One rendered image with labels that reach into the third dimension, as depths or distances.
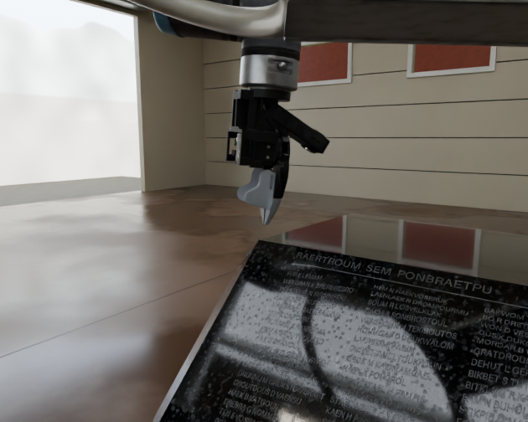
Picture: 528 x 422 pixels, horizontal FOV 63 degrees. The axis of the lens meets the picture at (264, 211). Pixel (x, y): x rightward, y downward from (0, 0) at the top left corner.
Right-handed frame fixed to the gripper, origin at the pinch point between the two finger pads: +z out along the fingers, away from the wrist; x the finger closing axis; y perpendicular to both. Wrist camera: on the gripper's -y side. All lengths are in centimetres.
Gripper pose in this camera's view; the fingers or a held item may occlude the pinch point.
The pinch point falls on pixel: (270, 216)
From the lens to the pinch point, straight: 72.0
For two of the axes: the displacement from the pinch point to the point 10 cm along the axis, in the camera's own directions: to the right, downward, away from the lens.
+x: 3.7, 1.9, -9.1
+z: -0.8, 9.8, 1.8
